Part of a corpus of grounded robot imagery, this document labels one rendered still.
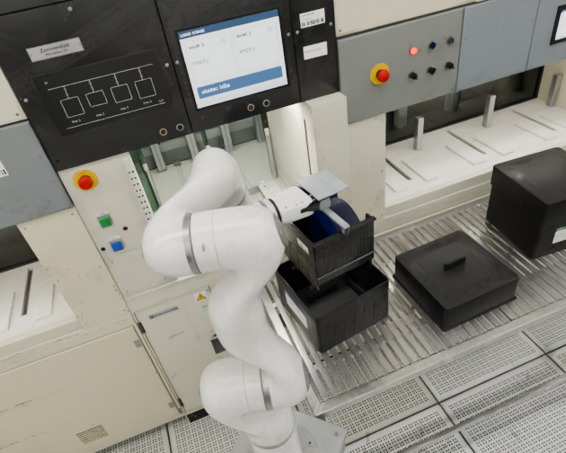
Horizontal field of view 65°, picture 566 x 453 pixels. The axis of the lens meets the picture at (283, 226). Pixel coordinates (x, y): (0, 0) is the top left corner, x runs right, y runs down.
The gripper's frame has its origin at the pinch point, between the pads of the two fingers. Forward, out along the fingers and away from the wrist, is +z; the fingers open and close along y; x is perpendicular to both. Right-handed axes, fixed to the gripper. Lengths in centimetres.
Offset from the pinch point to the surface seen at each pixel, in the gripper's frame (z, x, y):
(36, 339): -94, -43, -44
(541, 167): 87, -25, 8
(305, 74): 13.9, 22.8, -26.3
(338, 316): -6.4, -36.6, 13.6
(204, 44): -14, 38, -30
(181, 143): -11, -28, -120
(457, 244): 48, -40, 9
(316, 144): 12.4, 1.4, -21.6
